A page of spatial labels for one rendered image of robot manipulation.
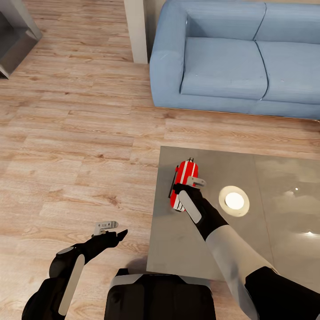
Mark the radio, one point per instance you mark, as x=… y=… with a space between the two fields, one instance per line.
x=187 y=168

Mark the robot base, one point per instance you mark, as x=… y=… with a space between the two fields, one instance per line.
x=159 y=297

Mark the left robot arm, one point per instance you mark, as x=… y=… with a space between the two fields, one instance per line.
x=54 y=297

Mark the stairs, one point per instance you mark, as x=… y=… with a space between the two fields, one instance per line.
x=15 y=44

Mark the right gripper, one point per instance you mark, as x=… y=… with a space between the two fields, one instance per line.
x=178 y=187

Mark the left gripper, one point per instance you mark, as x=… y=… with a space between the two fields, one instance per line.
x=108 y=240

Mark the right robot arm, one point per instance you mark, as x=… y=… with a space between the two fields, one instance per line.
x=259 y=290

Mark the coffee table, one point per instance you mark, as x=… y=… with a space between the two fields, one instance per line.
x=272 y=202

